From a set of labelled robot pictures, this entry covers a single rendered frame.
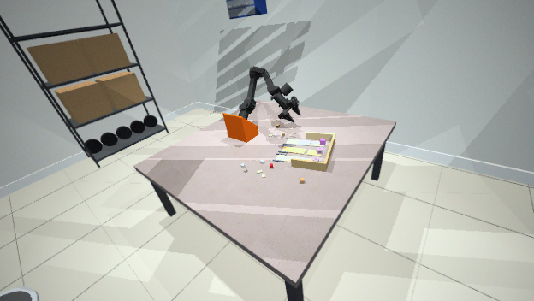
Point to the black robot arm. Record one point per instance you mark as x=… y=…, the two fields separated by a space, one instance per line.
x=276 y=92

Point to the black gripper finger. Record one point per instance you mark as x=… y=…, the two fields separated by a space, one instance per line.
x=288 y=117
x=296 y=110

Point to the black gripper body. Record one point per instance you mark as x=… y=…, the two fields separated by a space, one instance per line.
x=285 y=110

